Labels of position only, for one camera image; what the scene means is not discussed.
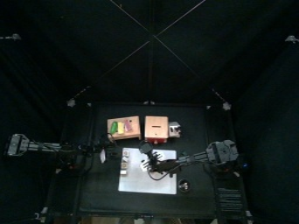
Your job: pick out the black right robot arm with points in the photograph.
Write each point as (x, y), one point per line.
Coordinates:
(218, 152)

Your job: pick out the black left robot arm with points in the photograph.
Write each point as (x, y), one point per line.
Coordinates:
(36, 145)

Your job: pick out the small white toy piece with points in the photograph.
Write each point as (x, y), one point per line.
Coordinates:
(126, 159)

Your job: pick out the small tan toy piece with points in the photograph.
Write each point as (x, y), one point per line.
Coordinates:
(123, 165)

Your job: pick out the small white toy block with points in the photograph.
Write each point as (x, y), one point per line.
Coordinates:
(123, 172)

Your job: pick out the white cutting board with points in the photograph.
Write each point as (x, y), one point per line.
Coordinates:
(136, 182)

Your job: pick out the small black round bowl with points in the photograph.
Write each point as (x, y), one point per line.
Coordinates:
(184, 184)

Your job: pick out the wooden toy toaster red base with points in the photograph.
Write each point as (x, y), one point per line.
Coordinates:
(156, 128)

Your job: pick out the small grey metal toy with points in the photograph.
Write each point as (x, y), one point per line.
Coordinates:
(175, 129)

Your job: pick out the white printed label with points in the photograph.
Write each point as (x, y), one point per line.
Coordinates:
(230, 199)

